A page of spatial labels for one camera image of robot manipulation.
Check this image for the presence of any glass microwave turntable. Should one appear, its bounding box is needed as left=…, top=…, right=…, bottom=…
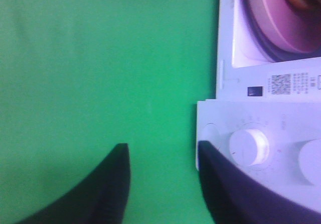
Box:
left=238, top=0, right=321, bottom=63

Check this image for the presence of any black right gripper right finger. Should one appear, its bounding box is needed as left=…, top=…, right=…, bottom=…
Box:
left=198, top=141, right=320, bottom=223

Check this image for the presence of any pink round plate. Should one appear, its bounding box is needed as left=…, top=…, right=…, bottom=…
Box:
left=244, top=0, right=321, bottom=54

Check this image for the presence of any white door release button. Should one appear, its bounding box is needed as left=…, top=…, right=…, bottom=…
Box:
left=199, top=123, right=220, bottom=146

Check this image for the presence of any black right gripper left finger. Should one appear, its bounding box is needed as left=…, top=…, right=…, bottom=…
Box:
left=20, top=143, right=130, bottom=223

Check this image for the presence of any white upper power knob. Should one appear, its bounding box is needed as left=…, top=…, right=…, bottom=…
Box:
left=298, top=139, right=320, bottom=185

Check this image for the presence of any white timer knob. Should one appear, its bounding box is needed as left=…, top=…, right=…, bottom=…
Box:
left=229, top=129, right=270, bottom=167

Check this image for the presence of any white microwave oven body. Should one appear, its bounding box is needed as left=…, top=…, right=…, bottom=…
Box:
left=197, top=0, right=320, bottom=214

